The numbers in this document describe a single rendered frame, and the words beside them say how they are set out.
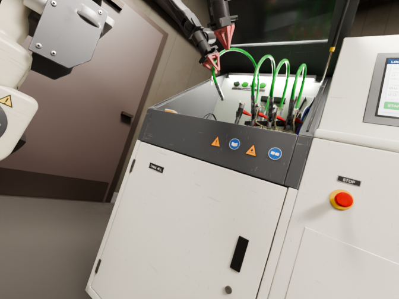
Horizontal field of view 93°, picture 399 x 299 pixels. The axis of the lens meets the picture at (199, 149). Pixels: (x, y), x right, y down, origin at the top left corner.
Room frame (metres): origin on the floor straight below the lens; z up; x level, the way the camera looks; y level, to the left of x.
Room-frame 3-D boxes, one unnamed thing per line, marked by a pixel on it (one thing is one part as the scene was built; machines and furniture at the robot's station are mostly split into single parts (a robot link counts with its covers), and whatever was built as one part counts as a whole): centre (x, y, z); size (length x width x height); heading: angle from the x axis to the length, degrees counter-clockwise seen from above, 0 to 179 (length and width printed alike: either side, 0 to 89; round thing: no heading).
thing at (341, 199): (0.48, -0.38, 0.80); 0.05 x 0.04 x 0.05; 59
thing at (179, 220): (0.73, 0.00, 0.44); 0.65 x 0.02 x 0.68; 59
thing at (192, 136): (0.74, -0.01, 0.87); 0.62 x 0.04 x 0.16; 59
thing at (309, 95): (1.05, -0.48, 1.20); 0.13 x 0.03 x 0.31; 59
